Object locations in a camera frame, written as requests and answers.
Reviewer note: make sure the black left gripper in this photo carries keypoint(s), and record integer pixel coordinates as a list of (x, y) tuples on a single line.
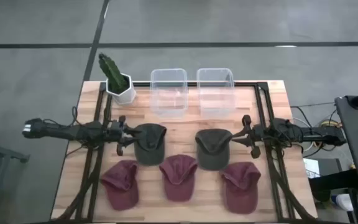
[(120, 133)]

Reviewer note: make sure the maroon cap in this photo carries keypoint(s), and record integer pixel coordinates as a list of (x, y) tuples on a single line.
[(179, 177), (241, 189), (121, 186)]

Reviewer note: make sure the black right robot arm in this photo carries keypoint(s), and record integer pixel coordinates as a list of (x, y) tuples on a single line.
[(309, 134)]

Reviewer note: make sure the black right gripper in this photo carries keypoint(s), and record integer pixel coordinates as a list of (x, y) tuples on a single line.
[(255, 135)]

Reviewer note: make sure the clear plastic bin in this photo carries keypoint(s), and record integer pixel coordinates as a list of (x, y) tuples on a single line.
[(215, 92), (169, 93)]

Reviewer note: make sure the black metal table frame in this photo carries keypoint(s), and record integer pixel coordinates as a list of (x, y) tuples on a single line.
[(270, 99)]

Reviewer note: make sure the white paper sheet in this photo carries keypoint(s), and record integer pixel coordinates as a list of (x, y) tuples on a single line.
[(311, 166)]

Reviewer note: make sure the dark green cap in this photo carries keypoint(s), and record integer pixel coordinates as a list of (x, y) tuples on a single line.
[(150, 146), (213, 149)]

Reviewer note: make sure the white hexagonal plant pot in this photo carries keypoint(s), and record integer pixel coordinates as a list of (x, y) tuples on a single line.
[(125, 96)]

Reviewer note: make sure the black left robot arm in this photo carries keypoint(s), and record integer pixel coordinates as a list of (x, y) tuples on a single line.
[(61, 130)]

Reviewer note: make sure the white plastic bottle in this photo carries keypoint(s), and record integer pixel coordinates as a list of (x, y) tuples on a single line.
[(343, 202)]

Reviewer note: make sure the green cactus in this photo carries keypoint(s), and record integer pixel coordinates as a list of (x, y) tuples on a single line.
[(112, 73)]

